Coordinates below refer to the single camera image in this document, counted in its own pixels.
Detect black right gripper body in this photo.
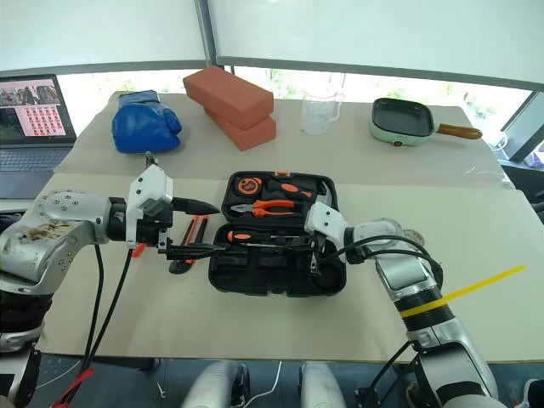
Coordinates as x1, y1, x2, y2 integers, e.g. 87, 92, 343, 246
308, 231, 331, 277

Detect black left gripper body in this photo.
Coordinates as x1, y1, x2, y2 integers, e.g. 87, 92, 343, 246
136, 203, 175, 257

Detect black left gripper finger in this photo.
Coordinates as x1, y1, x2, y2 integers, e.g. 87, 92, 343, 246
172, 196, 221, 217
165, 242, 229, 261

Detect orange black utility knife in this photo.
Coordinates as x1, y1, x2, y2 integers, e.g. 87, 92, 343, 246
168, 214, 211, 275

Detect orange black screwdriver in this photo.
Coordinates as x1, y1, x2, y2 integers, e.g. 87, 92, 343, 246
224, 229, 309, 247

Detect black plastic tool case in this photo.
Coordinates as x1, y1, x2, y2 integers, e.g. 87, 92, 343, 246
207, 170, 348, 298

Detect orange black tape measure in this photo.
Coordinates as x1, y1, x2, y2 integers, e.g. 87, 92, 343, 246
235, 173, 267, 199

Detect red brick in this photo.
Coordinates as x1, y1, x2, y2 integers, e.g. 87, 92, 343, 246
203, 105, 278, 152
182, 65, 275, 131

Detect blue boxing glove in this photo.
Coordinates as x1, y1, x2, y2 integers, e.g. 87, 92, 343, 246
110, 89, 183, 155

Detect clear plastic measuring cup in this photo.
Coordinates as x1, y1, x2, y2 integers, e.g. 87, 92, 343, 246
300, 90, 345, 135

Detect grey rounded robot leg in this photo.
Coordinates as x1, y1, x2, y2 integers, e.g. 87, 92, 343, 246
182, 360, 252, 408
299, 360, 346, 408

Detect green electric frying pan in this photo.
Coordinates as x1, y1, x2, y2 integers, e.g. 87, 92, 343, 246
368, 97, 484, 149

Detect grey laptop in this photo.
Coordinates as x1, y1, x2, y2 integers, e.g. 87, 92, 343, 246
0, 74, 79, 201

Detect white roller blind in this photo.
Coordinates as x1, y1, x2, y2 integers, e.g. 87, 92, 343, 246
0, 0, 210, 72
207, 0, 544, 91

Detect black monitor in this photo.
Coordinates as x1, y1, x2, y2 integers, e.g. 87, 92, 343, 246
501, 91, 544, 163

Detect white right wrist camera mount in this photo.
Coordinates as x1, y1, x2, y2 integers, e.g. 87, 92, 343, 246
304, 201, 346, 247

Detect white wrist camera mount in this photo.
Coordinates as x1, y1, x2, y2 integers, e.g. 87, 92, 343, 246
126, 163, 174, 251
304, 201, 346, 247

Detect orange handled pliers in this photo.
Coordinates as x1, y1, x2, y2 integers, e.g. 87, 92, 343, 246
229, 198, 297, 219

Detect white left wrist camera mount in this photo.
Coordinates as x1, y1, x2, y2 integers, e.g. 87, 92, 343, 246
126, 163, 174, 251

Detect orange black handled tool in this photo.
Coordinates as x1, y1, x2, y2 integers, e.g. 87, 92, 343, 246
265, 177, 318, 204

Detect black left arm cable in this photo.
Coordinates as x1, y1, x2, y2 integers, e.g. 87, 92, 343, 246
83, 150, 161, 373
81, 242, 106, 373

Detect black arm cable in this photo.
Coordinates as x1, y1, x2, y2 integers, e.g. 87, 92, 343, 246
81, 242, 106, 373
83, 150, 161, 373
318, 235, 445, 408

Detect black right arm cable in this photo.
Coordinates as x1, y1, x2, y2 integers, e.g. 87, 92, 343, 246
318, 235, 445, 408

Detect white cord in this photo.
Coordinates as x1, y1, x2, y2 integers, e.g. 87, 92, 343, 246
244, 360, 284, 408

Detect red tape on cables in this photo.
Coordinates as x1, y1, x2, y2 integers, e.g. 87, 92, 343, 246
54, 367, 97, 408

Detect grey window post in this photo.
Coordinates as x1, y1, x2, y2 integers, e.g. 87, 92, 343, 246
196, 0, 220, 70

